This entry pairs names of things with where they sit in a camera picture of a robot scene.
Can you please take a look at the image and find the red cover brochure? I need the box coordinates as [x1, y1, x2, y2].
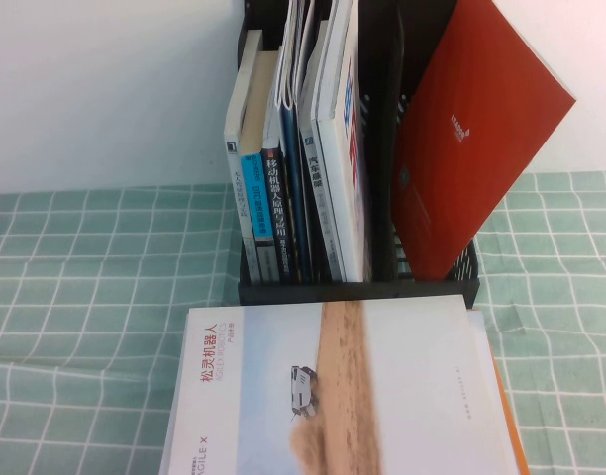
[390, 0, 579, 281]

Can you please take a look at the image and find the black spine robotics book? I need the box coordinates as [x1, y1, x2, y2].
[260, 93, 298, 284]

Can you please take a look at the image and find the cyan spine book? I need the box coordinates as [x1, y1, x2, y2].
[240, 48, 282, 284]

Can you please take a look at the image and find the white book blue red print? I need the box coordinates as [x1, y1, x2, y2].
[310, 0, 374, 282]

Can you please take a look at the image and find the white spine paperback book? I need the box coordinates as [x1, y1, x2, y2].
[225, 29, 265, 284]

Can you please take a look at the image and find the black plastic book holder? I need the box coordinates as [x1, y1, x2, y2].
[236, 0, 484, 306]

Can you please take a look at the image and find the green checkered tablecloth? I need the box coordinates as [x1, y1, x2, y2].
[0, 170, 606, 475]

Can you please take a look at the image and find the thin white booklet bundle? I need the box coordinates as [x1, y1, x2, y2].
[274, 0, 307, 109]

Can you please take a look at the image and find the grey spine automotive book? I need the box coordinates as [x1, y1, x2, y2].
[296, 19, 348, 284]

